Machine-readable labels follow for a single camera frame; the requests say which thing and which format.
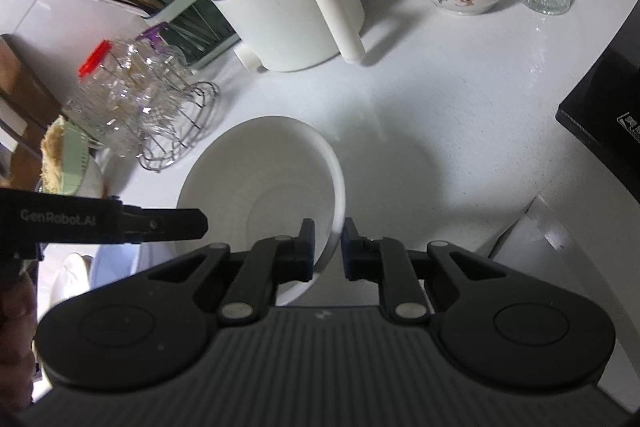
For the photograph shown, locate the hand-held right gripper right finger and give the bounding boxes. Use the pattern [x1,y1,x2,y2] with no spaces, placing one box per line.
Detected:
[341,217,493,323]

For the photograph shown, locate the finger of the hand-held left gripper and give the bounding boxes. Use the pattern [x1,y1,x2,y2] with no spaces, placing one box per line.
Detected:
[122,206,208,244]

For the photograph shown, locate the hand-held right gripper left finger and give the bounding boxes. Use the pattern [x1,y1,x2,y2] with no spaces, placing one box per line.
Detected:
[147,218,317,323]

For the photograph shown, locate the plain white deep bowl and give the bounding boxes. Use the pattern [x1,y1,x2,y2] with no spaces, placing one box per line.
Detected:
[175,116,347,307]

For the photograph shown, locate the person's left hand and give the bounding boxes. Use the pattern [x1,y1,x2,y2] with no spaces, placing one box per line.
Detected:
[0,277,40,400]

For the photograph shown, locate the small translucent plastic bowl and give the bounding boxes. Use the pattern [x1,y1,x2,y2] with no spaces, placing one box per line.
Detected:
[39,253,96,308]

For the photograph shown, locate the dried pale noodles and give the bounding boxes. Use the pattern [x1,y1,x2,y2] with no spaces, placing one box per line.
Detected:
[40,117,66,192]

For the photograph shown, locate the green plastic colander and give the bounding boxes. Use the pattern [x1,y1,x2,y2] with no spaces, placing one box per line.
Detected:
[40,114,91,195]

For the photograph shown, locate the wooden cutting board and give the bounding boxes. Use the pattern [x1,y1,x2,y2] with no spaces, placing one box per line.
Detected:
[0,34,63,188]

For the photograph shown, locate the red lid plastic jar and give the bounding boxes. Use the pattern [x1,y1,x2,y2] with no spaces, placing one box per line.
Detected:
[62,39,146,142]

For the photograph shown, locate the silver foil bag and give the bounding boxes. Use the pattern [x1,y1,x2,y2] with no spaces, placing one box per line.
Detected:
[487,194,596,273]

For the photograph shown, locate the purple plastic item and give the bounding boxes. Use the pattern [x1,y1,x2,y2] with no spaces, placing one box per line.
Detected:
[135,23,171,45]

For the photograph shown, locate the green chopstick holder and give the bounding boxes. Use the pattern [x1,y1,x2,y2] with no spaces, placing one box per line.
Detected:
[145,0,241,70]

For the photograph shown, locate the black countertop appliance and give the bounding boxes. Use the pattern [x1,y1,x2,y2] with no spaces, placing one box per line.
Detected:
[555,12,640,188]

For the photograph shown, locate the metal wire cup rack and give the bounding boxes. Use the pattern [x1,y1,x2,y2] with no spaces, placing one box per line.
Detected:
[137,81,221,170]

